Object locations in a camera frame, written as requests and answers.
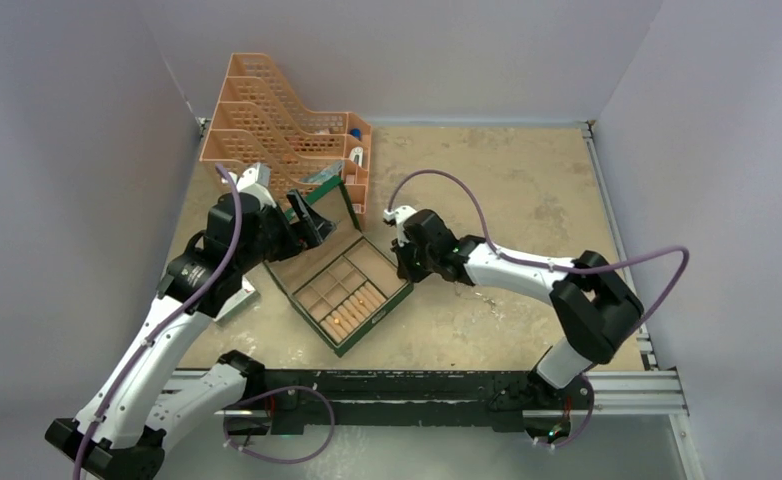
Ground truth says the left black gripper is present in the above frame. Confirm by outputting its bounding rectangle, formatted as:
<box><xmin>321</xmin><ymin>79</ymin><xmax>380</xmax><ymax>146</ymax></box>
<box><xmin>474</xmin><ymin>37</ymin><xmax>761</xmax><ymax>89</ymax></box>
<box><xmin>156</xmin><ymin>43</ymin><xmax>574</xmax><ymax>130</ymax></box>
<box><xmin>236</xmin><ymin>189</ymin><xmax>333</xmax><ymax>273</ymax></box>

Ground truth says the green jewelry box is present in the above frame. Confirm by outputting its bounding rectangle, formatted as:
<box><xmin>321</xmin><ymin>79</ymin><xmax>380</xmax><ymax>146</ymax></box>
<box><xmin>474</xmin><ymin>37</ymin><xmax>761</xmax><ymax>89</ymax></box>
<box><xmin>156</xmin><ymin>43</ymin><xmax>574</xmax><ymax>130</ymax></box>
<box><xmin>264</xmin><ymin>178</ymin><xmax>413</xmax><ymax>358</ymax></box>

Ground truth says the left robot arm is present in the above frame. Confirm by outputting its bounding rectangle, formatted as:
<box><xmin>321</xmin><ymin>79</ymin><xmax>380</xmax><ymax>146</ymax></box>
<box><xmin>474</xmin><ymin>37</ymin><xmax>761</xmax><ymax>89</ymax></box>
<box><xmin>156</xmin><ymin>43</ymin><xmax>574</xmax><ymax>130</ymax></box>
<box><xmin>45</xmin><ymin>186</ymin><xmax>336</xmax><ymax>479</ymax></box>

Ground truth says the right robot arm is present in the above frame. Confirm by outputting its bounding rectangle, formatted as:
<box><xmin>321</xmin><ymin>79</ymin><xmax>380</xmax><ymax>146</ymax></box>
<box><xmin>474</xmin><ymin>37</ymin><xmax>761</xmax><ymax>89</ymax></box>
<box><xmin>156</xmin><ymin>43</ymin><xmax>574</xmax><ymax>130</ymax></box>
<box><xmin>383</xmin><ymin>206</ymin><xmax>644</xmax><ymax>407</ymax></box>

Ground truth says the silver stapler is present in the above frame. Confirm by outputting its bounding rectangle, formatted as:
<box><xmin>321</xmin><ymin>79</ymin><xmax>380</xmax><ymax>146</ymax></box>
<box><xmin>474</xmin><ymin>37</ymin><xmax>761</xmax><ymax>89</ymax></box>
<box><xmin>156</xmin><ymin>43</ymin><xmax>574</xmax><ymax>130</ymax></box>
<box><xmin>349</xmin><ymin>147</ymin><xmax>365</xmax><ymax>167</ymax></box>

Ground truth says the white paper card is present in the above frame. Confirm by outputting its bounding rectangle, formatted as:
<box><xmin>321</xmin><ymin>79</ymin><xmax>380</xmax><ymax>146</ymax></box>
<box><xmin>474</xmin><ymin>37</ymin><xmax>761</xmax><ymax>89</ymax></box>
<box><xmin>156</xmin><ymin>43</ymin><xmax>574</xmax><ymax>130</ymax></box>
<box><xmin>214</xmin><ymin>276</ymin><xmax>260</xmax><ymax>325</ymax></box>

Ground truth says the peach mesh file organizer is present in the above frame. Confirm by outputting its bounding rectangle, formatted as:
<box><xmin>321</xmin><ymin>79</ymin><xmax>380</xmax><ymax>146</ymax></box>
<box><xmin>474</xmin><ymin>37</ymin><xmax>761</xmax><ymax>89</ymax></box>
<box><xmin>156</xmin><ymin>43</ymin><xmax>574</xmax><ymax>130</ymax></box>
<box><xmin>198</xmin><ymin>53</ymin><xmax>373</xmax><ymax>229</ymax></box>

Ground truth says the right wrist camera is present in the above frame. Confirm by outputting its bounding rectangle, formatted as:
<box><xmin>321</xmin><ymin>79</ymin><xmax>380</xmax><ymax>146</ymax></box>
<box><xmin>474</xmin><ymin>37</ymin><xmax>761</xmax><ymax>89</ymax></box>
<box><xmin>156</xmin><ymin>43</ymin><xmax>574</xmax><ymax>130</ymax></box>
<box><xmin>383</xmin><ymin>205</ymin><xmax>417</xmax><ymax>246</ymax></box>

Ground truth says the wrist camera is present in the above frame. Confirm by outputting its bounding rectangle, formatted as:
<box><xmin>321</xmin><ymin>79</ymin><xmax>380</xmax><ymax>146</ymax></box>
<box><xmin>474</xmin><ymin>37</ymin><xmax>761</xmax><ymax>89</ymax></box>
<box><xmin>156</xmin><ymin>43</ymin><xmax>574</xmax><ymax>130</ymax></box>
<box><xmin>221</xmin><ymin>162</ymin><xmax>276</xmax><ymax>206</ymax></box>
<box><xmin>383</xmin><ymin>205</ymin><xmax>417</xmax><ymax>246</ymax></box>

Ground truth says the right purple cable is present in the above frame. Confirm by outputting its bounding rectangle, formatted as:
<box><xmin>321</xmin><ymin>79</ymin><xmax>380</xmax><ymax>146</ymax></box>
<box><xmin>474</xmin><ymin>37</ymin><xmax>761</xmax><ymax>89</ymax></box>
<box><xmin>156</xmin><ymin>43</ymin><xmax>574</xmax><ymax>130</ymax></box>
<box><xmin>387</xmin><ymin>169</ymin><xmax>690</xmax><ymax>452</ymax></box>

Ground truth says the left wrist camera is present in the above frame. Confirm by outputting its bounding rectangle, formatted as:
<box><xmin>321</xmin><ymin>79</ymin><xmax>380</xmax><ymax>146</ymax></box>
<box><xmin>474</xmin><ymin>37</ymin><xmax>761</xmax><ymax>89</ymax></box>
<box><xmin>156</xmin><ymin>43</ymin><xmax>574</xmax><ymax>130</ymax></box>
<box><xmin>221</xmin><ymin>162</ymin><xmax>276</xmax><ymax>206</ymax></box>

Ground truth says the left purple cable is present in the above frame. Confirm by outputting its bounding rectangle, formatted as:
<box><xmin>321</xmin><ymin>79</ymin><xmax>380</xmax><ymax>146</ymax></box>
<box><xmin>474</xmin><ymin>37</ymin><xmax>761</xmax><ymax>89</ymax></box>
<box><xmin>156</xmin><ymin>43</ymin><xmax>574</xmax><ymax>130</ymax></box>
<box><xmin>71</xmin><ymin>164</ymin><xmax>243</xmax><ymax>480</ymax></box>

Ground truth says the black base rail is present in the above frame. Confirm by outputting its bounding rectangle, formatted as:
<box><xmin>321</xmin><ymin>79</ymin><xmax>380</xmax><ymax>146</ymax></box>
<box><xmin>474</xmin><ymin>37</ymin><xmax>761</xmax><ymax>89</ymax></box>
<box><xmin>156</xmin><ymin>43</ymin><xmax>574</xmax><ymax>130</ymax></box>
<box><xmin>227</xmin><ymin>369</ymin><xmax>594</xmax><ymax>439</ymax></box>

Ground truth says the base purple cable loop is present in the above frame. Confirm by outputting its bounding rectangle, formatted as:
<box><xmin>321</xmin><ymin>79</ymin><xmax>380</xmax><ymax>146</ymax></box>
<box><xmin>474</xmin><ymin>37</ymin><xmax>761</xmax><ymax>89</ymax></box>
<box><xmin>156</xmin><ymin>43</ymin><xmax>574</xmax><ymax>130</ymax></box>
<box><xmin>223</xmin><ymin>384</ymin><xmax>336</xmax><ymax>465</ymax></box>

